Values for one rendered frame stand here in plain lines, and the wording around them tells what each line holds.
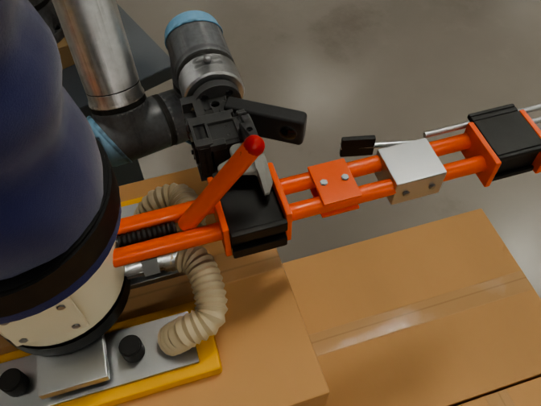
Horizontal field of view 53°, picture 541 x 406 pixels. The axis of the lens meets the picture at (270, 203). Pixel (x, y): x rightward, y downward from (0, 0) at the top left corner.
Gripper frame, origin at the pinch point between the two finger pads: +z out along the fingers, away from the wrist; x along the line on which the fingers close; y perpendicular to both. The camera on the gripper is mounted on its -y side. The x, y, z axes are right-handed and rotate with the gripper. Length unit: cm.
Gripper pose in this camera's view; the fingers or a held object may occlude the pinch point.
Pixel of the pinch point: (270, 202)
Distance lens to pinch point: 67.0
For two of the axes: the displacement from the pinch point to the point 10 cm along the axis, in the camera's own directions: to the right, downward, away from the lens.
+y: -9.6, 2.4, -1.7
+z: 3.0, 7.8, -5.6
